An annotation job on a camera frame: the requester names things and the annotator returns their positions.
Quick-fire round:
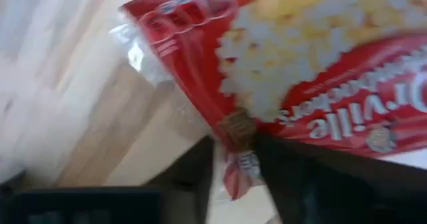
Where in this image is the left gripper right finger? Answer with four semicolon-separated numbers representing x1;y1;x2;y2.
256;133;427;224

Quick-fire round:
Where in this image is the red popcorn bag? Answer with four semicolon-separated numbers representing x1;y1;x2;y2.
109;0;427;201

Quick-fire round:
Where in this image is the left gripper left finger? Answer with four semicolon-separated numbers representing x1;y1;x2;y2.
146;135;215;224

